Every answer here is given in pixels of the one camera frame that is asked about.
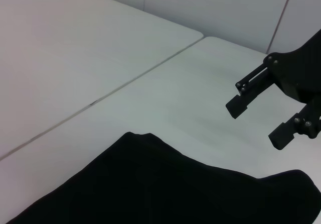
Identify black t-shirt with FREE print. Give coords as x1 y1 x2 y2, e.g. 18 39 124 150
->
0 131 321 224

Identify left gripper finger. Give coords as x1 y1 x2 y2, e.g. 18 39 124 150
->
268 102 321 151
225 55 277 120

